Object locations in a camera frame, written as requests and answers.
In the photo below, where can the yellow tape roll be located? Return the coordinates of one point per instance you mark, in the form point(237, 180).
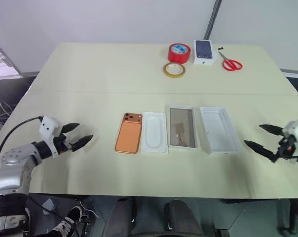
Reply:
point(166, 71)

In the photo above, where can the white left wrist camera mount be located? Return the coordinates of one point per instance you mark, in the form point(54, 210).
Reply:
point(48, 126)

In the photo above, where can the white printed phone box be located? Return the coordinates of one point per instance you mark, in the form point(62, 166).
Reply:
point(204, 53)

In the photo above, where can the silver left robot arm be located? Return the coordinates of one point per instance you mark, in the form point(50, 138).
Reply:
point(12, 160)

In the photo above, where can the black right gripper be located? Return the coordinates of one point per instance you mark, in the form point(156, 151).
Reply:
point(286, 148)

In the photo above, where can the orange smartphone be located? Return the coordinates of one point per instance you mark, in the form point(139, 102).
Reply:
point(128, 137)

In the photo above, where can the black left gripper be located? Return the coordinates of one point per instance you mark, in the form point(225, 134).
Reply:
point(63, 144)

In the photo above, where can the dark rounded shape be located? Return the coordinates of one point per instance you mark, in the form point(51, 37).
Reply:
point(121, 217)

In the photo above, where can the white box base brown lining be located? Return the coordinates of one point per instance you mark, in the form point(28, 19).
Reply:
point(183, 127)

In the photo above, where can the white empty box lid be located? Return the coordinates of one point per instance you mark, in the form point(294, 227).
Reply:
point(219, 130)

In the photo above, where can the black white sneaker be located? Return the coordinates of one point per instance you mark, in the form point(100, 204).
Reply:
point(67, 221)

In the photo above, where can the grey metal pole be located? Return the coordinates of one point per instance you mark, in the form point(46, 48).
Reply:
point(212, 17)

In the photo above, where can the metal window frame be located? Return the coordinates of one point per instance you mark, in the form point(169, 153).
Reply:
point(5, 58)

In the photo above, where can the red tape roll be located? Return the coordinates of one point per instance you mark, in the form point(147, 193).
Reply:
point(174, 56)

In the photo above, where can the white phone tray insert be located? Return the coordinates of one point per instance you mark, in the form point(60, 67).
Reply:
point(155, 133)

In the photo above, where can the small grey block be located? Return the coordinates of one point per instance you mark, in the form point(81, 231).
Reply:
point(49, 204)

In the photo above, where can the small black clip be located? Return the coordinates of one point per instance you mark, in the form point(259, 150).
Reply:
point(221, 48)

